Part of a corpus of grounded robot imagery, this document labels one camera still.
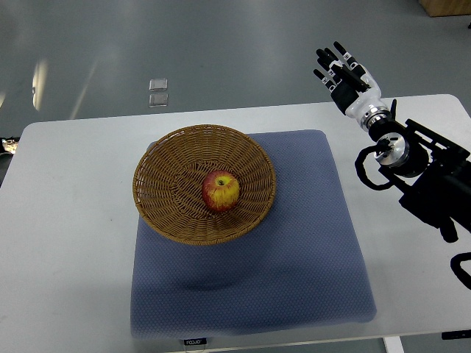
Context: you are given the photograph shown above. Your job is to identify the white table leg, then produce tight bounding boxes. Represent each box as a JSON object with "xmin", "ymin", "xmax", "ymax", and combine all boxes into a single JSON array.
[{"xmin": 383, "ymin": 336, "xmax": 405, "ymax": 353}]

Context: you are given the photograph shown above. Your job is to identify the wooden box corner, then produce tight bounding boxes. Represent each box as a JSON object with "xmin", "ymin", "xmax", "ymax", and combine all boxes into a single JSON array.
[{"xmin": 419, "ymin": 0, "xmax": 471, "ymax": 17}]

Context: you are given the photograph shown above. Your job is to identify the blue quilted cushion mat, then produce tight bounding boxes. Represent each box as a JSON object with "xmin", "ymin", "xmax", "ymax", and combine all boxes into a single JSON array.
[{"xmin": 130, "ymin": 129, "xmax": 376, "ymax": 339}]

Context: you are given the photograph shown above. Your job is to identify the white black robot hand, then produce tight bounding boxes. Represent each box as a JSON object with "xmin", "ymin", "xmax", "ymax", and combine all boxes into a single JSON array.
[{"xmin": 313, "ymin": 42, "xmax": 388, "ymax": 128}]

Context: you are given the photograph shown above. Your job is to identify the brown wicker basket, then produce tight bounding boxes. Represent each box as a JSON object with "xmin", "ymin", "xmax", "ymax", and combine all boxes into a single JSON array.
[{"xmin": 132, "ymin": 124, "xmax": 276, "ymax": 246}]

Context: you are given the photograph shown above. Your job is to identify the lower metal floor plate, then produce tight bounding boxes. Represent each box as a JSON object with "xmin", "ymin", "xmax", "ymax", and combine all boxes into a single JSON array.
[{"xmin": 148, "ymin": 93, "xmax": 169, "ymax": 107}]

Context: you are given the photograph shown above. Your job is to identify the upper metal floor plate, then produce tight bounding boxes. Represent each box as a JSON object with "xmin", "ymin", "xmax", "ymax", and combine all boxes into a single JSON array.
[{"xmin": 149, "ymin": 79, "xmax": 168, "ymax": 92}]

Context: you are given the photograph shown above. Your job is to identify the black table label tag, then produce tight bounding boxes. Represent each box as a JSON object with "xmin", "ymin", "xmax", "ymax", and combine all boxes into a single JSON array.
[{"xmin": 183, "ymin": 338, "xmax": 207, "ymax": 346}]

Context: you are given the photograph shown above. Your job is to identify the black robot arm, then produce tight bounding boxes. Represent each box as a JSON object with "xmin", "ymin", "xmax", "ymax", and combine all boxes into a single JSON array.
[{"xmin": 355, "ymin": 107, "xmax": 470, "ymax": 243}]

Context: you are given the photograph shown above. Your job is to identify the red yellow apple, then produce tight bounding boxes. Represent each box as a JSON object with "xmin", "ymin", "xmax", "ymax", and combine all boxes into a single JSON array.
[{"xmin": 202, "ymin": 170, "xmax": 240, "ymax": 213}]

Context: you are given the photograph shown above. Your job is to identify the black table control panel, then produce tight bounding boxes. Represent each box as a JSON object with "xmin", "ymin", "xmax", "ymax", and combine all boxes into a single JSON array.
[{"xmin": 441, "ymin": 329, "xmax": 471, "ymax": 340}]

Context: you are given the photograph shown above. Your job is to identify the metal floor plate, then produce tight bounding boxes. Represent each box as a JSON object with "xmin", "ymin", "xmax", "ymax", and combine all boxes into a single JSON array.
[
  {"xmin": 148, "ymin": 93, "xmax": 169, "ymax": 107},
  {"xmin": 149, "ymin": 79, "xmax": 168, "ymax": 92}
]

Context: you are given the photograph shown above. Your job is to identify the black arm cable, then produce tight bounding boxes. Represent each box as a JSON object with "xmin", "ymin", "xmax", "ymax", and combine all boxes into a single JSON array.
[{"xmin": 355, "ymin": 145, "xmax": 397, "ymax": 190}]

